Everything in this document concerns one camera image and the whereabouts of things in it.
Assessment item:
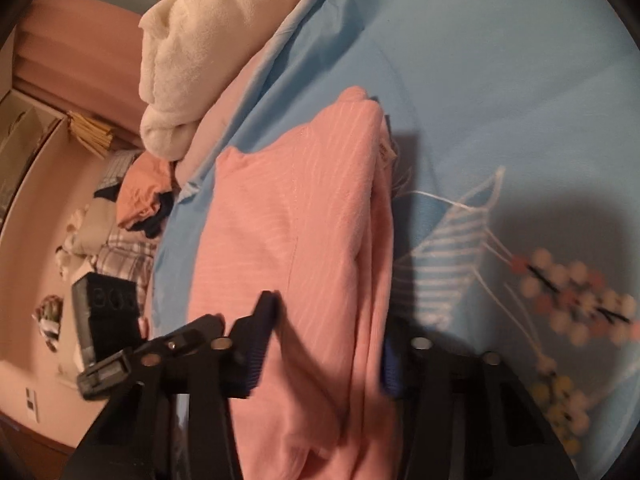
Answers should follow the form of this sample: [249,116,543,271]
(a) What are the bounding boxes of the grey pillow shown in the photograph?
[71,199,123,261]

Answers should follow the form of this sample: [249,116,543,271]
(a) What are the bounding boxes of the white plush toys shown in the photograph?
[54,204,93,281]

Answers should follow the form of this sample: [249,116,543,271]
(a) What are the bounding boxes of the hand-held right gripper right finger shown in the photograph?
[380,321,577,480]

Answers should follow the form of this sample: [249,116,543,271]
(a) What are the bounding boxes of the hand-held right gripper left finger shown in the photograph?
[75,290,279,480]

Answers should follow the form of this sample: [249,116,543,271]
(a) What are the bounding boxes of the mauve bed sheet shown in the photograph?
[174,52,266,188]

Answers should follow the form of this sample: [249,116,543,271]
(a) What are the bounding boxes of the straw fringe hanging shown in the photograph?
[66,109,119,159]

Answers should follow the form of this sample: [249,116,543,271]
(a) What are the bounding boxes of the blue floral blanket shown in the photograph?
[152,0,636,476]

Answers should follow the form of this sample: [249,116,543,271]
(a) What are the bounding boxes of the pink long-sleeve shirt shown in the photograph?
[192,85,403,480]

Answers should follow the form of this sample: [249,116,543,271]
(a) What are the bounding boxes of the pink curtain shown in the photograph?
[14,0,147,113]

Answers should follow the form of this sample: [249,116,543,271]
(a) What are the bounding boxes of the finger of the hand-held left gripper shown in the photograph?
[131,314,226,358]

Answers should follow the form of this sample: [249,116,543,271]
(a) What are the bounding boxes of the dark navy clothes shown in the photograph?
[141,192,174,239]

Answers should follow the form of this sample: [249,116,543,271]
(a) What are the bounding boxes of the patterned cloth bundle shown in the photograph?
[31,294,64,352]

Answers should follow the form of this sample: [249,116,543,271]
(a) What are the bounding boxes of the dark striped cloth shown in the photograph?
[95,151,138,198]

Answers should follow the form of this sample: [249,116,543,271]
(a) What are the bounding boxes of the cream wall shelf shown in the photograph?
[0,87,69,223]

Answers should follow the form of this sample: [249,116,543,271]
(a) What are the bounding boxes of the white plush goose toy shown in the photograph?
[138,0,346,162]

